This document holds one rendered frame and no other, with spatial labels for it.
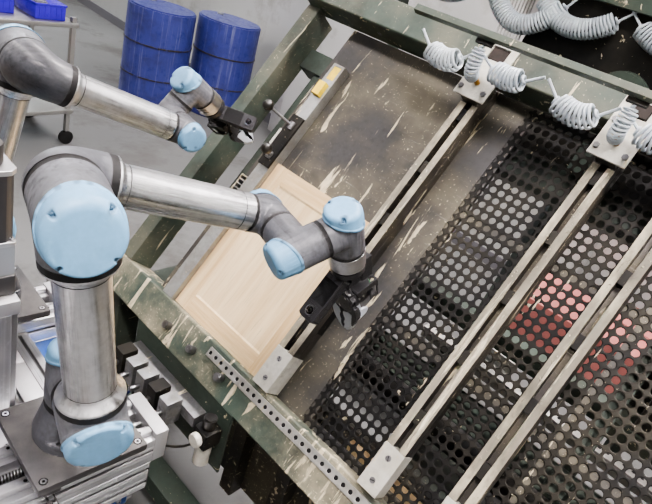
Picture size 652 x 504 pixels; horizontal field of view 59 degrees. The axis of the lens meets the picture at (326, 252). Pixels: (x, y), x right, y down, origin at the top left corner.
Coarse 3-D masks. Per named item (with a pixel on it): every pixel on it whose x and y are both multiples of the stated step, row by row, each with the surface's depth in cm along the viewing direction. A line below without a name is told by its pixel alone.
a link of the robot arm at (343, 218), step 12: (336, 204) 105; (348, 204) 105; (360, 204) 105; (324, 216) 104; (336, 216) 103; (348, 216) 102; (360, 216) 103; (324, 228) 111; (336, 228) 103; (348, 228) 103; (360, 228) 105; (336, 240) 104; (348, 240) 105; (360, 240) 107; (336, 252) 106; (348, 252) 108; (360, 252) 110
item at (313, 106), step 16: (336, 64) 193; (336, 80) 191; (304, 112) 192; (320, 112) 194; (304, 128) 192; (288, 144) 191; (256, 176) 191; (208, 240) 190; (192, 256) 191; (176, 272) 191; (192, 272) 190; (176, 288) 189
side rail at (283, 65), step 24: (312, 24) 204; (288, 48) 203; (312, 48) 210; (264, 72) 203; (288, 72) 208; (240, 96) 204; (264, 96) 205; (216, 144) 201; (240, 144) 209; (192, 168) 202; (216, 168) 207; (144, 240) 200; (168, 240) 208; (144, 264) 206
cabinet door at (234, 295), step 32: (288, 192) 187; (320, 192) 181; (224, 256) 188; (256, 256) 184; (192, 288) 189; (224, 288) 184; (256, 288) 180; (288, 288) 175; (224, 320) 180; (256, 320) 176; (288, 320) 171; (256, 352) 172
